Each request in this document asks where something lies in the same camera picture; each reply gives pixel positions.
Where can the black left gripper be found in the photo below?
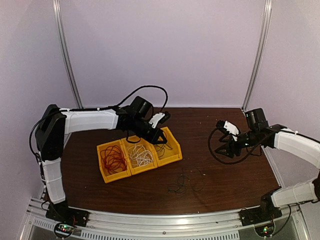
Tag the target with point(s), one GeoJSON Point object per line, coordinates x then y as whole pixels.
{"type": "Point", "coordinates": [162, 135]}

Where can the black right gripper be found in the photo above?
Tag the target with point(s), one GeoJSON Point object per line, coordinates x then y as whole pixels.
{"type": "Point", "coordinates": [229, 147]}

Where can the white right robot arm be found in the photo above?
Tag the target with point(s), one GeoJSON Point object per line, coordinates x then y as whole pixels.
{"type": "Point", "coordinates": [279, 137]}

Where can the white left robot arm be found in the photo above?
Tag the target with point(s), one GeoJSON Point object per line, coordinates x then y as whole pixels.
{"type": "Point", "coordinates": [53, 132]}

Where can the yellow far bin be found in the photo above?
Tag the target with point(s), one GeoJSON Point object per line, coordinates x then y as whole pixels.
{"type": "Point", "coordinates": [170, 152]}

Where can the yellow bin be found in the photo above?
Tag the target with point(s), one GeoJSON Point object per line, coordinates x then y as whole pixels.
{"type": "Point", "coordinates": [141, 155]}
{"type": "Point", "coordinates": [170, 152]}
{"type": "Point", "coordinates": [113, 163]}

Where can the yellow middle bin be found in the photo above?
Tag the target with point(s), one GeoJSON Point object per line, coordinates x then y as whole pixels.
{"type": "Point", "coordinates": [141, 155]}

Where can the yellow bin near front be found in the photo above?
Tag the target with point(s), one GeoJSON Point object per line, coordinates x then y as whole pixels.
{"type": "Point", "coordinates": [113, 163]}

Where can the right controller board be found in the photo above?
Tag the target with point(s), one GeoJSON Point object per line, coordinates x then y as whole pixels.
{"type": "Point", "coordinates": [265, 230]}

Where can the controller board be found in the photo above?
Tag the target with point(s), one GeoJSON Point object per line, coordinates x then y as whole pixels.
{"type": "Point", "coordinates": [63, 230]}
{"type": "Point", "coordinates": [265, 230]}

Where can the left controller board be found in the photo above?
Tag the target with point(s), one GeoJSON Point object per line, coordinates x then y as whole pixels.
{"type": "Point", "coordinates": [63, 230]}

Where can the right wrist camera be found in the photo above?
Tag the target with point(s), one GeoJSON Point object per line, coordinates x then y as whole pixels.
{"type": "Point", "coordinates": [228, 128]}

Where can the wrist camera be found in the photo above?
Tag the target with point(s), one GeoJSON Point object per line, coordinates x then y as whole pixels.
{"type": "Point", "coordinates": [228, 128]}
{"type": "Point", "coordinates": [159, 118]}

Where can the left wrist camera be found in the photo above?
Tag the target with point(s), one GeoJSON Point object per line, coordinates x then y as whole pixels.
{"type": "Point", "coordinates": [159, 118]}

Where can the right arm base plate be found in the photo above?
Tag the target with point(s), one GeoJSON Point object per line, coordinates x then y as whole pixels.
{"type": "Point", "coordinates": [254, 216]}

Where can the aluminium front rail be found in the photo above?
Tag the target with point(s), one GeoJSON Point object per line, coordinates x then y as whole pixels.
{"type": "Point", "coordinates": [221, 225]}

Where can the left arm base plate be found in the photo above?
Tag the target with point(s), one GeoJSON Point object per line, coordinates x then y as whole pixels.
{"type": "Point", "coordinates": [61, 212]}

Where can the aluminium corner post right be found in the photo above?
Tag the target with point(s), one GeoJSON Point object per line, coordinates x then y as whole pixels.
{"type": "Point", "coordinates": [262, 40]}

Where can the aluminium corner post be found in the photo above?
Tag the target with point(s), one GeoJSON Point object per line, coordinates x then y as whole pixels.
{"type": "Point", "coordinates": [262, 40]}
{"type": "Point", "coordinates": [65, 53]}

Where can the aluminium corner post left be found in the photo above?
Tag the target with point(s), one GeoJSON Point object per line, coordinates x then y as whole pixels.
{"type": "Point", "coordinates": [65, 53]}

